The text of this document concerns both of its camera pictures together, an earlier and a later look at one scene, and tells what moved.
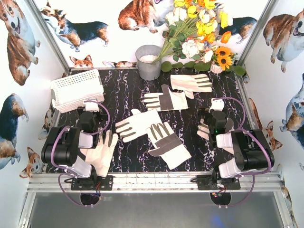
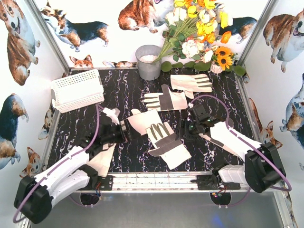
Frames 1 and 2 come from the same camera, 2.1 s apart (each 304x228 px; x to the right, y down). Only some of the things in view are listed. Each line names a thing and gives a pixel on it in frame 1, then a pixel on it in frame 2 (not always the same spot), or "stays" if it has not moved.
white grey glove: (166, 99) stays
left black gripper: (80, 110) → (122, 131)
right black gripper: (205, 114) → (183, 128)
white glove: (189, 83) stays
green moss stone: (166, 66) stays
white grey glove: (173, 152) stays
